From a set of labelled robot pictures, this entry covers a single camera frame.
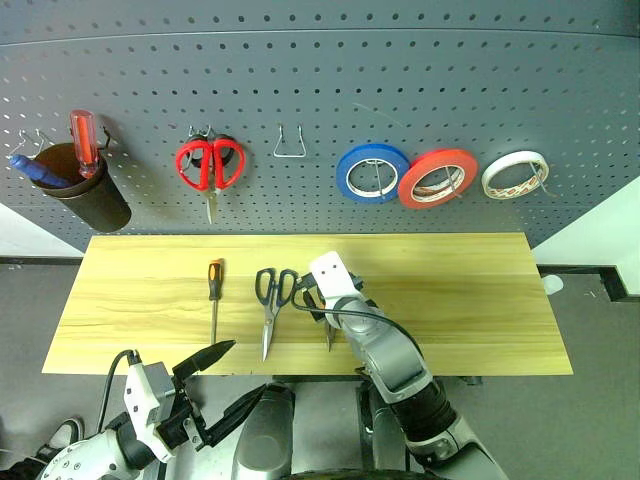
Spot blue handled tool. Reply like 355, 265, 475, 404
9, 153, 72, 189

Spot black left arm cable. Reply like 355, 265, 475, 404
96, 349, 140, 432

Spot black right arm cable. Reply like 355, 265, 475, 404
290, 286, 419, 352

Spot silver wire cup hook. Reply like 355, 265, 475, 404
7, 128, 57, 159

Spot red transparent handle screwdriver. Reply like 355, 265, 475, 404
69, 109, 102, 180

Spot white tape roll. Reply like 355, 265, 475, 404
481, 150, 550, 200

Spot grey metal pegboard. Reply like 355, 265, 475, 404
0, 0, 640, 252

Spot grey white sneaker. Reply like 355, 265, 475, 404
36, 415, 87, 462

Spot red handled scissors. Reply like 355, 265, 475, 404
174, 137, 248, 225

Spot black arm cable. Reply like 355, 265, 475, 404
96, 349, 140, 432
290, 286, 419, 352

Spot silver triangular wire hook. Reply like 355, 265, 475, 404
272, 123, 308, 158

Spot blue tape roll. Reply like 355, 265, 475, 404
335, 143, 413, 204

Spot dark brown holder cup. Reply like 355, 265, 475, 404
33, 142, 133, 234

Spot silver tape hook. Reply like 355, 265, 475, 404
366, 158, 390, 201
528, 161, 557, 198
441, 164, 465, 199

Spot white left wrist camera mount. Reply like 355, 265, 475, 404
123, 360, 177, 462

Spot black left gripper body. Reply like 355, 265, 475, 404
153, 370, 209, 454

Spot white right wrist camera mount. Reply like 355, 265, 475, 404
308, 251, 362, 312

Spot red tape roll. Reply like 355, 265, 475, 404
397, 147, 479, 210

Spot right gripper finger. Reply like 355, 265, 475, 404
297, 273, 327, 325

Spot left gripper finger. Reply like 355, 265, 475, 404
203, 383, 270, 450
171, 339, 237, 382

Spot black handled scissors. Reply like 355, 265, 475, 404
254, 267, 301, 363

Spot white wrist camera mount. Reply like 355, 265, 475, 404
123, 360, 177, 462
308, 251, 362, 312

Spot thick orange black screwdriver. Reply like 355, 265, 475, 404
207, 257, 226, 346

